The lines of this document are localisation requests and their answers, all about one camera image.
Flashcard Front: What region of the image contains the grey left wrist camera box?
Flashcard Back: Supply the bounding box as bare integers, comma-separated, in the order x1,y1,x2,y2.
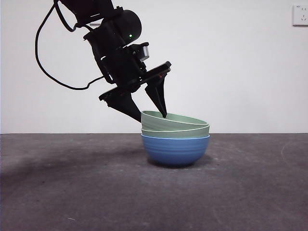
138,42,151,62

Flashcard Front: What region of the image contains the pale green bowl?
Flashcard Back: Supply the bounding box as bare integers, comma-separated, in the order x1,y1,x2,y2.
141,127,210,139
141,110,211,132

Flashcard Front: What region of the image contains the white wall socket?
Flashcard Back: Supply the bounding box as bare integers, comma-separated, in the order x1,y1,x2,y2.
292,4,308,27

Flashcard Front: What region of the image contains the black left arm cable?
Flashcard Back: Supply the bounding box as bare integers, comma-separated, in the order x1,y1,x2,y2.
53,0,93,33
35,0,108,91

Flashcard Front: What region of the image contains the blue bowl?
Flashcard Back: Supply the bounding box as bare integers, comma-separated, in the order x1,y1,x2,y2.
141,134,211,167

